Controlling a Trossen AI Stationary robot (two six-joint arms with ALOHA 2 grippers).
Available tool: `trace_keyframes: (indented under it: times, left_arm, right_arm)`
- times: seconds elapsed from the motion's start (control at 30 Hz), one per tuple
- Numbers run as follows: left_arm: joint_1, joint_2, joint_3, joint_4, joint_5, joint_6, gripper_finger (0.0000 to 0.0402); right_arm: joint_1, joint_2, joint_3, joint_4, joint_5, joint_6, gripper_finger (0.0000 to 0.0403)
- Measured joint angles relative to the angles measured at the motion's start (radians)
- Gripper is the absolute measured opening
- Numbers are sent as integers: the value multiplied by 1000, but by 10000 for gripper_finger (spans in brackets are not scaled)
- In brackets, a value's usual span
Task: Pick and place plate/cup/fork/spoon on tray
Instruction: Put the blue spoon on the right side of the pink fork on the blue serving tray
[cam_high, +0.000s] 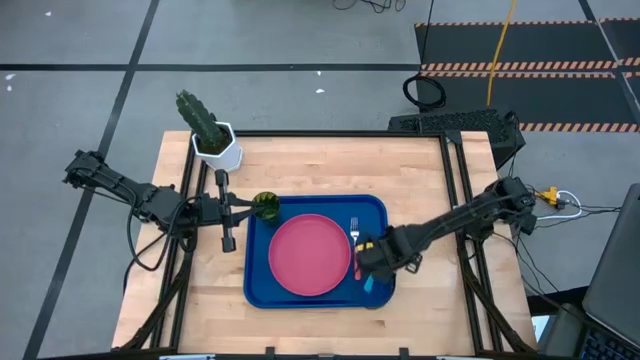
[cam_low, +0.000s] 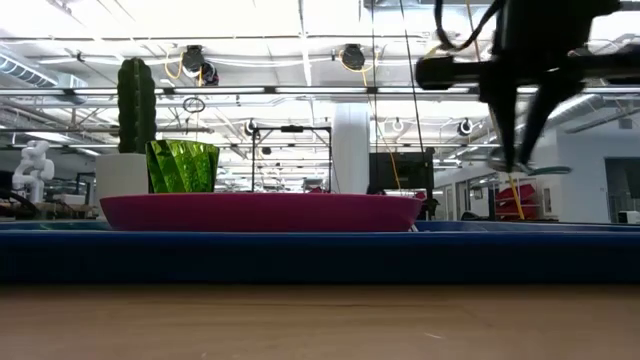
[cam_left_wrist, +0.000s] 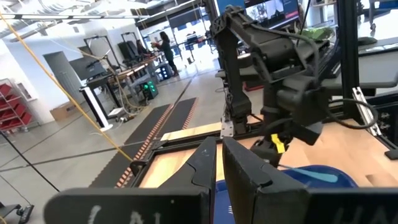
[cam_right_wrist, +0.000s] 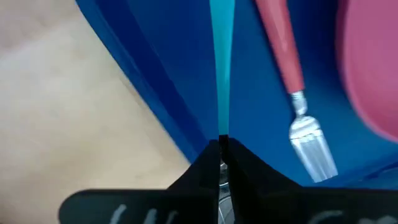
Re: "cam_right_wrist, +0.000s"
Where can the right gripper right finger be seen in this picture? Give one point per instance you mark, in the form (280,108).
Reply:
(248,174)

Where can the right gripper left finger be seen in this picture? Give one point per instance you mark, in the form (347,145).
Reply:
(205,174)

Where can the pink round plate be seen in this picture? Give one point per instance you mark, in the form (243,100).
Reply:
(373,62)

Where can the blue plastic tray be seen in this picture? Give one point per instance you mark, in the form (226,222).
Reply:
(174,62)

